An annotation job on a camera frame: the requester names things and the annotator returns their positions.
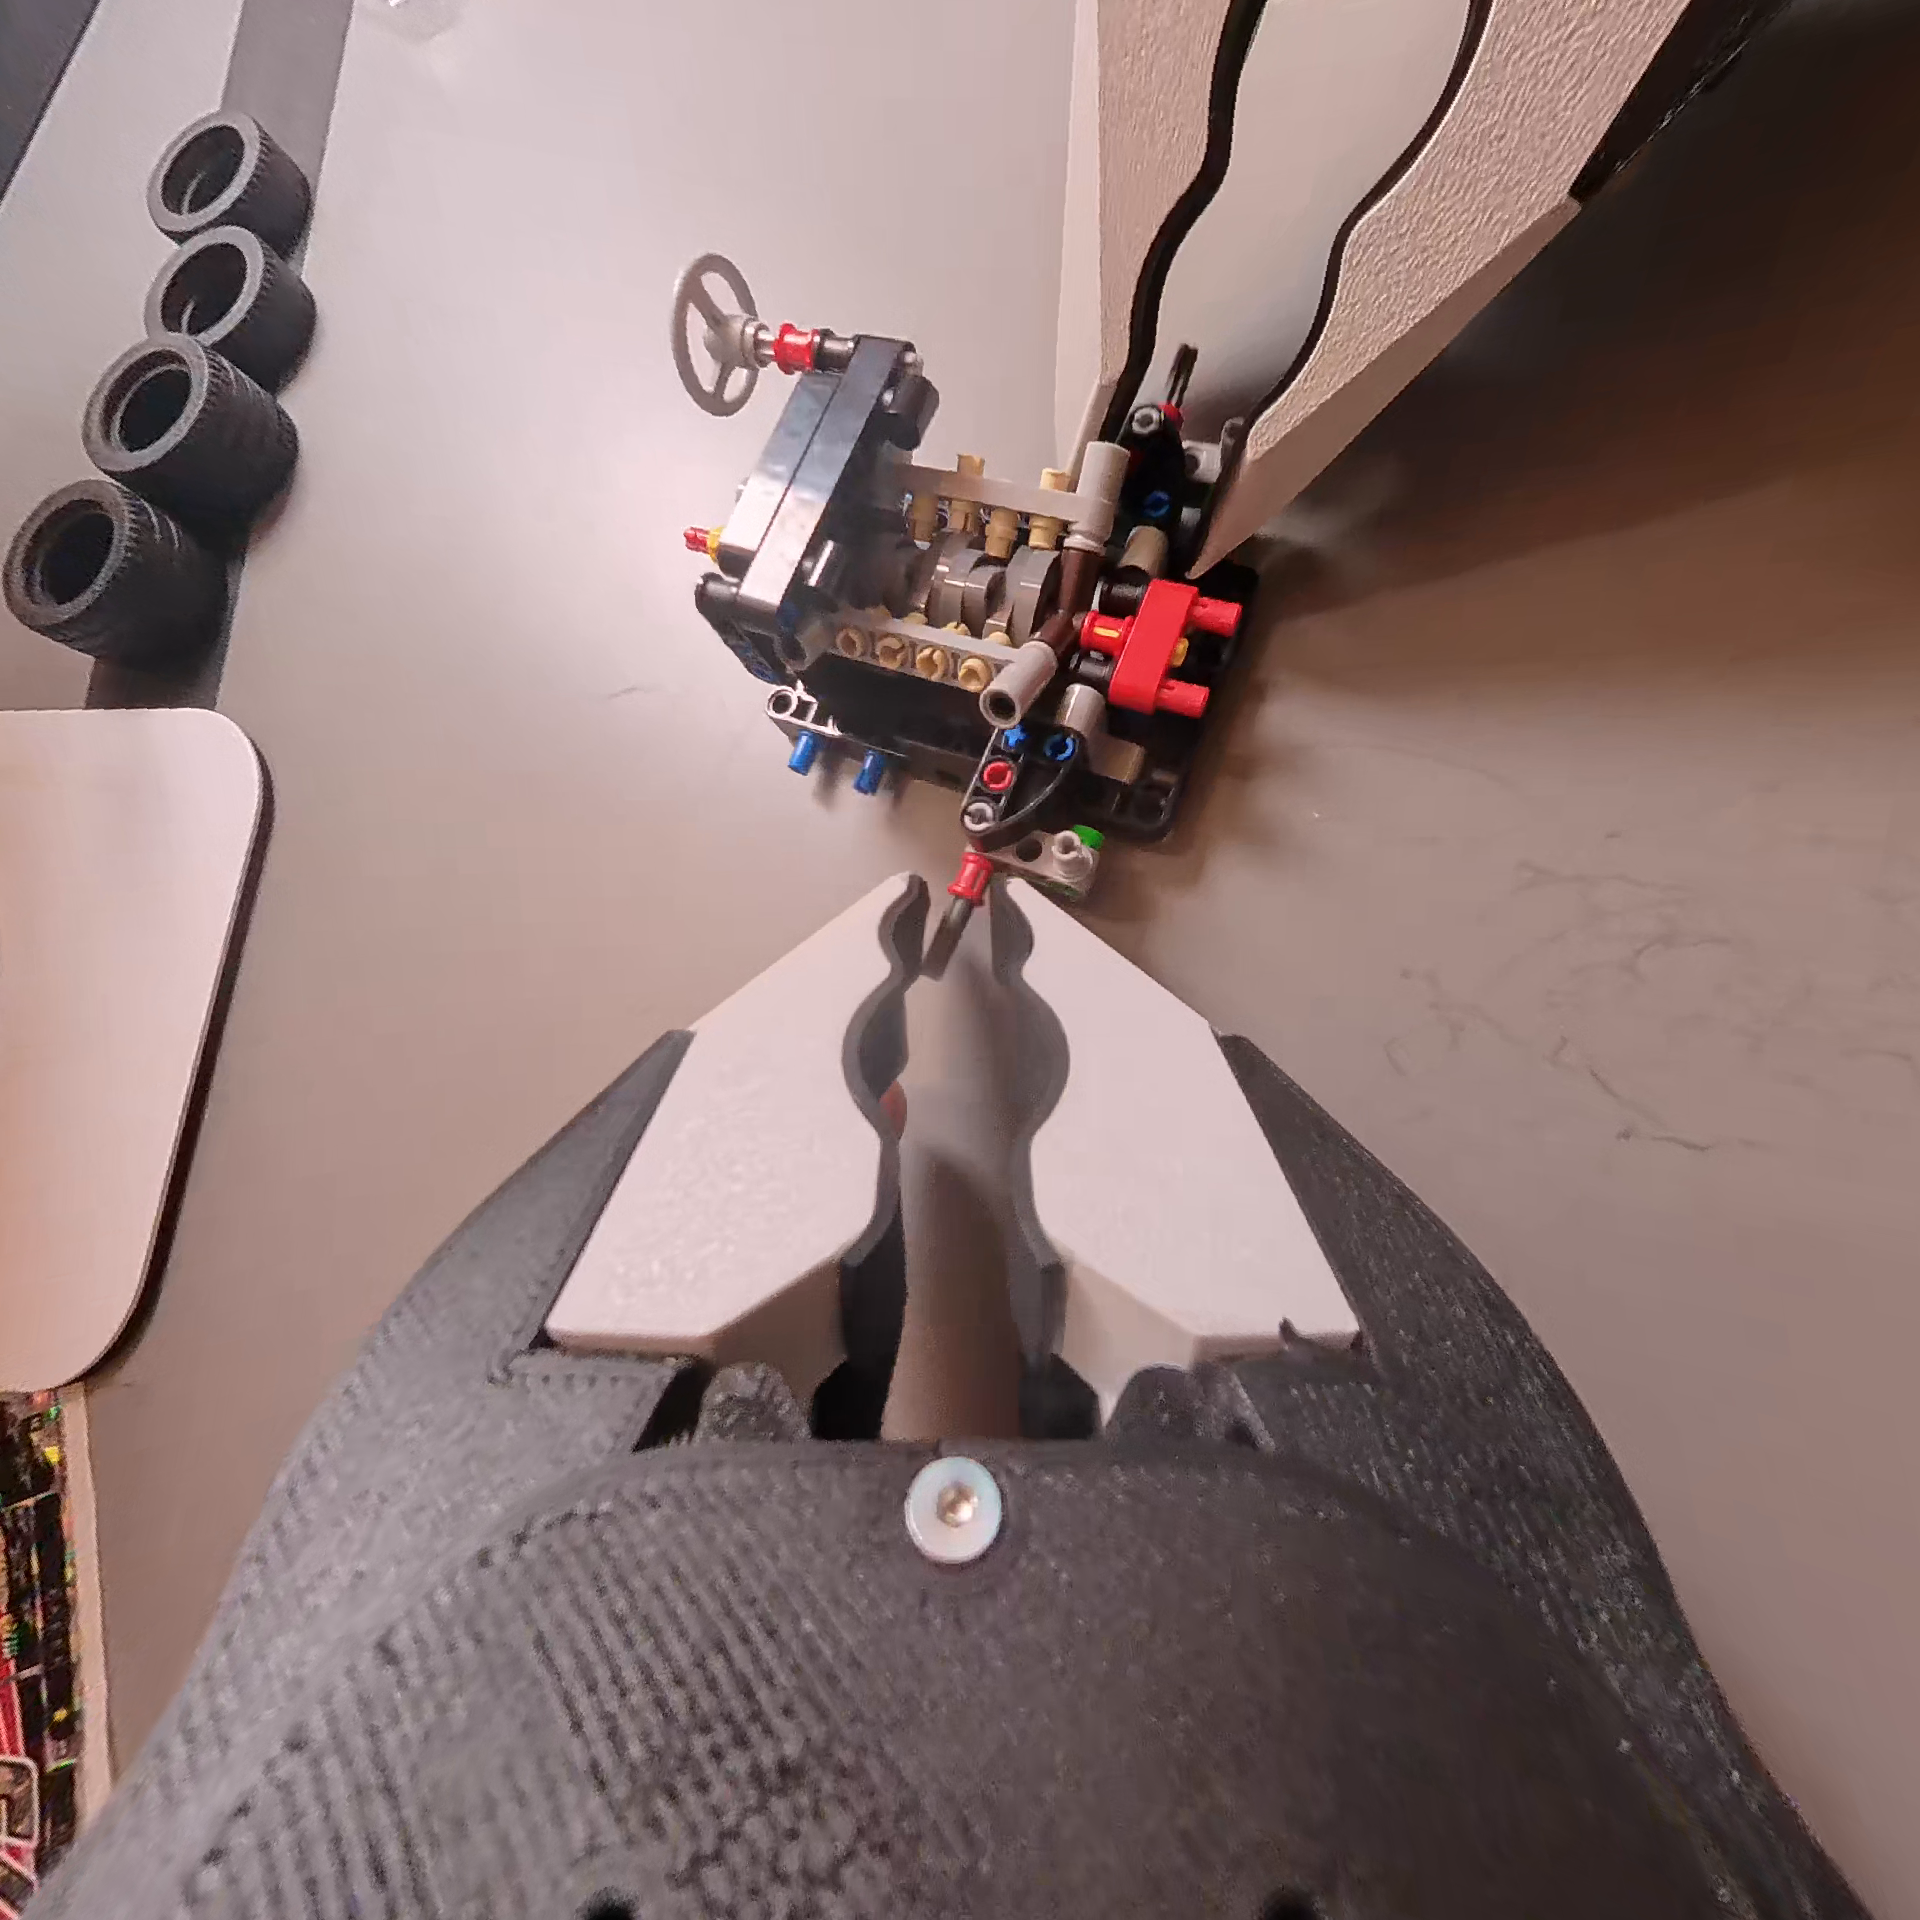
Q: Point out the holographic sticker sheet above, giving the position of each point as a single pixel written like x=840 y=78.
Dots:
x=29 y=1623

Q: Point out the black lego axle red bush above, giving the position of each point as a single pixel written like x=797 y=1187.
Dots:
x=972 y=884

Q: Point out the black rubber lego tire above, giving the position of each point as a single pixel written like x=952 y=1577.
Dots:
x=247 y=436
x=275 y=328
x=165 y=592
x=275 y=190

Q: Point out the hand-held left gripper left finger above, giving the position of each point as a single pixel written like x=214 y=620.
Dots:
x=701 y=1201

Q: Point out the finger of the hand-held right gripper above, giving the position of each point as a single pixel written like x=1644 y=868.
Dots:
x=1473 y=193
x=1148 y=148

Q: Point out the lego car chassis assembly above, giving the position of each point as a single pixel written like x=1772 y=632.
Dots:
x=840 y=462

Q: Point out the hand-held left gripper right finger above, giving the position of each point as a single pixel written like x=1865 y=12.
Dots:
x=1185 y=1201

